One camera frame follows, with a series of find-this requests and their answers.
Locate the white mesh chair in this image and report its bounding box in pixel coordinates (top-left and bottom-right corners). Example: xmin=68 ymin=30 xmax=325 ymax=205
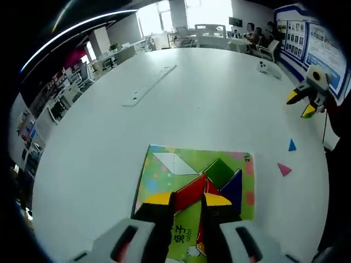
xmin=174 ymin=26 xmax=193 ymax=48

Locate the red tangram parallelogram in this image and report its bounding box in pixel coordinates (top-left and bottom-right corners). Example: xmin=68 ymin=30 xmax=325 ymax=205
xmin=173 ymin=173 xmax=207 ymax=216

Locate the black monitor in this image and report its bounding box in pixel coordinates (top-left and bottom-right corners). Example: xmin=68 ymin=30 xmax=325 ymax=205
xmin=228 ymin=16 xmax=244 ymax=28

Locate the white plastic strip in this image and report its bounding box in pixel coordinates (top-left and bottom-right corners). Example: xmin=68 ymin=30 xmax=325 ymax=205
xmin=121 ymin=64 xmax=178 ymax=108

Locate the black cable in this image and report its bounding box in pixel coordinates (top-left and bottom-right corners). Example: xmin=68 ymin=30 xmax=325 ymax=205
xmin=322 ymin=111 xmax=329 ymax=144

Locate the curved ceiling strip light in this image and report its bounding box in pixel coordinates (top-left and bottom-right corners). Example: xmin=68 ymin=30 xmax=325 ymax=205
xmin=19 ymin=9 xmax=138 ymax=75

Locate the white armchair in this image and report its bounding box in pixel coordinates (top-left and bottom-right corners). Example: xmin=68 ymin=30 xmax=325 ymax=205
xmin=256 ymin=39 xmax=281 ymax=63

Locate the pink tangram triangle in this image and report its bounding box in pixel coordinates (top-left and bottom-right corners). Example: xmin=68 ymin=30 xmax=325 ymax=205
xmin=276 ymin=162 xmax=293 ymax=178

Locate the person's dark clothing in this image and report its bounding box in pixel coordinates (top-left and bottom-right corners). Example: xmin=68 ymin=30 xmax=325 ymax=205
xmin=319 ymin=95 xmax=351 ymax=263

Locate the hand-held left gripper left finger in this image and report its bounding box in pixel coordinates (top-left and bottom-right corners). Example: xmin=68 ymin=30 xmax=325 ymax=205
xmin=70 ymin=191 xmax=177 ymax=263

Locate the dark blue tangram triangle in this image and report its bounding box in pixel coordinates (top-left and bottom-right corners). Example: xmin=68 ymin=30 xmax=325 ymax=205
xmin=219 ymin=169 xmax=244 ymax=215

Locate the white game controller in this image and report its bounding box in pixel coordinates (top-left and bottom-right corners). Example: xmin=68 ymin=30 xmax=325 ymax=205
xmin=256 ymin=60 xmax=283 ymax=81

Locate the green tangram square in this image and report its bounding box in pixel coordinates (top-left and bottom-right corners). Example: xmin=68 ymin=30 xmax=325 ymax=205
xmin=203 ymin=157 xmax=236 ymax=190

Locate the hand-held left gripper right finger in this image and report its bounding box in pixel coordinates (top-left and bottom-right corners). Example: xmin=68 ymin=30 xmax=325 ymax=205
xmin=201 ymin=193 xmax=299 ymax=263

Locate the magenta hanging sign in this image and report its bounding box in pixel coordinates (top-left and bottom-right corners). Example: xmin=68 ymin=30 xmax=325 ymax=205
xmin=64 ymin=47 xmax=86 ymax=70

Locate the blue wall display board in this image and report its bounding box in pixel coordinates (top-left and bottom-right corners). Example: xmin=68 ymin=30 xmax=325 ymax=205
xmin=274 ymin=4 xmax=347 ymax=100

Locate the green pattern sheet book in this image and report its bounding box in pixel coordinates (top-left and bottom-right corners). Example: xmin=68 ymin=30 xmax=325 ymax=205
xmin=131 ymin=144 xmax=256 ymax=263

